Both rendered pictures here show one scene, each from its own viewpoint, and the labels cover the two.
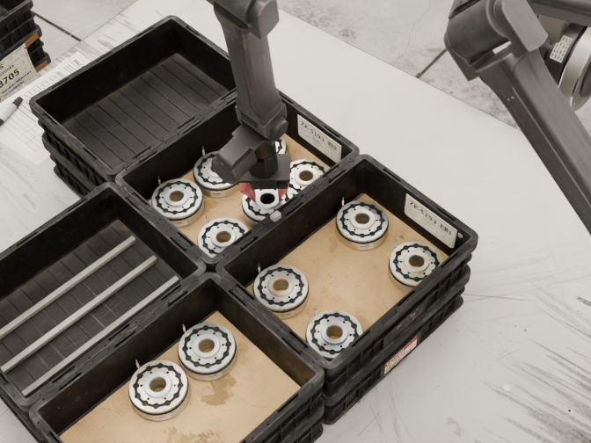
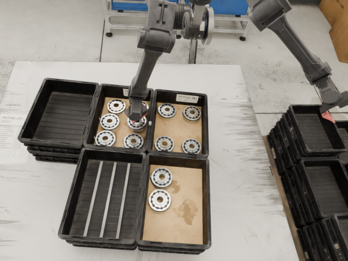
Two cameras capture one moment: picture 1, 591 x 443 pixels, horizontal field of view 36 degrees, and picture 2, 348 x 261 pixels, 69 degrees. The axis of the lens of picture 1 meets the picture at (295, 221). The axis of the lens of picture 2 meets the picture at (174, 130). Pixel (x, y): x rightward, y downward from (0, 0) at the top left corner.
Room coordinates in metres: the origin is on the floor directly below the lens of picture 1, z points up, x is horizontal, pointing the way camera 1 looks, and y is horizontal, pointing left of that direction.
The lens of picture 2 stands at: (0.53, 0.52, 2.00)
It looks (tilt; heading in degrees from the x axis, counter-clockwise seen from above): 57 degrees down; 307
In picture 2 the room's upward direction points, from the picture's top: 10 degrees clockwise
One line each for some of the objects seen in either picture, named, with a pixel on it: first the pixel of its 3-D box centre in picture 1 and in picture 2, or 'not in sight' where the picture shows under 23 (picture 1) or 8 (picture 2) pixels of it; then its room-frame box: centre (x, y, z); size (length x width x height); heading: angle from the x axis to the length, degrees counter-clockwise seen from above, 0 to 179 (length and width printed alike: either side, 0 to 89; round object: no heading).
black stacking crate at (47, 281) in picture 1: (78, 302); (107, 194); (0.92, 0.40, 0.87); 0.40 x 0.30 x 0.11; 132
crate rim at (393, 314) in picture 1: (347, 255); (179, 121); (0.97, -0.09, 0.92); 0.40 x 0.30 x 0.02; 132
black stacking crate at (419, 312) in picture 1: (347, 271); (178, 127); (0.97, -0.09, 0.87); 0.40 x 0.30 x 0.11; 132
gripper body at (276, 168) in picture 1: (262, 160); (135, 107); (1.13, 0.06, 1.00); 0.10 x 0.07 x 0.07; 87
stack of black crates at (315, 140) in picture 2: not in sight; (301, 142); (0.41, -1.00, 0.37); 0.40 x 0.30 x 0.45; 139
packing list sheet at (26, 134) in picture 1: (54, 104); (11, 136); (1.61, 0.57, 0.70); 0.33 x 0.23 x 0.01; 139
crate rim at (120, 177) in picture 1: (238, 168); (121, 116); (1.19, 0.11, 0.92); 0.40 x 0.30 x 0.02; 132
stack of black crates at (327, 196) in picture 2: not in sight; (317, 193); (0.10, -0.74, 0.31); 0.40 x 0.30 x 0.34; 139
